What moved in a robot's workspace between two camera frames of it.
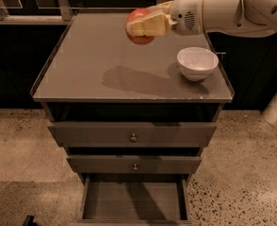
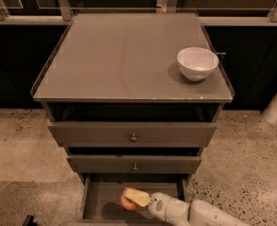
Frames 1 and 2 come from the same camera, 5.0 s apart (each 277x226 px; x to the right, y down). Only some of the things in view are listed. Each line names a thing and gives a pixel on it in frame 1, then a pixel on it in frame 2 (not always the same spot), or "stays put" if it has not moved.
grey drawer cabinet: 124,109 stays put
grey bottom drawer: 135,200 stays put
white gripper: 186,13 → 157,205
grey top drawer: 132,125 stays put
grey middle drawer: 135,160 stays put
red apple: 133,14 → 126,202
